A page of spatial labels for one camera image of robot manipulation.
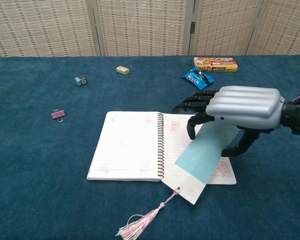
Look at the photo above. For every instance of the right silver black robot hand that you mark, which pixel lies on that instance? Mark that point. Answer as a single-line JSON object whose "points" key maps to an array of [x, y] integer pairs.
{"points": [[245, 106]]}

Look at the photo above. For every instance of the white blue bookmark pink tassel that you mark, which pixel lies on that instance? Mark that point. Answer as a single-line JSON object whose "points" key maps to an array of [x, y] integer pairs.
{"points": [[202, 155]]}

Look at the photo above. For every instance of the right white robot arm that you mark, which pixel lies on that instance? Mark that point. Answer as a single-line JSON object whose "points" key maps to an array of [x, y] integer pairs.
{"points": [[298, 115]]}

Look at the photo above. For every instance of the yellow snack box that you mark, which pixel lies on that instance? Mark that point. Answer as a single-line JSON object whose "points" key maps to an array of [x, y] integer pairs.
{"points": [[215, 64]]}

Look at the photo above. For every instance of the blue snack packet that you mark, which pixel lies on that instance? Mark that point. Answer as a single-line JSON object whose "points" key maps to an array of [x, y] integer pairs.
{"points": [[196, 79]]}

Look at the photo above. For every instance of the white spiral notebook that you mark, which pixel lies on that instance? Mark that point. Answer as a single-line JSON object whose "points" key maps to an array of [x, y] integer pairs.
{"points": [[130, 150]]}

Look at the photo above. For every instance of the beige eraser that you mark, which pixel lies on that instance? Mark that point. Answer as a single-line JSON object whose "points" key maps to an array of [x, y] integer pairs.
{"points": [[122, 70]]}

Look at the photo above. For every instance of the woven folding screen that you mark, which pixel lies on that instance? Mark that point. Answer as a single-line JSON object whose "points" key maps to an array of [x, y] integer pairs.
{"points": [[142, 27]]}

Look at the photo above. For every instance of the small teal stamp block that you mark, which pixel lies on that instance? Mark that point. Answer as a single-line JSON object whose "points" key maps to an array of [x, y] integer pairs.
{"points": [[80, 81]]}

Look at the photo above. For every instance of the pink binder clip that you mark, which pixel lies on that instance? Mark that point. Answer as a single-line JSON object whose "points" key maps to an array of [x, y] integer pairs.
{"points": [[58, 114]]}

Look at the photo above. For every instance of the dark blue tablecloth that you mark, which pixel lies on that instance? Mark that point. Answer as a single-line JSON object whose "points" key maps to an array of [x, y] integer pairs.
{"points": [[65, 212]]}

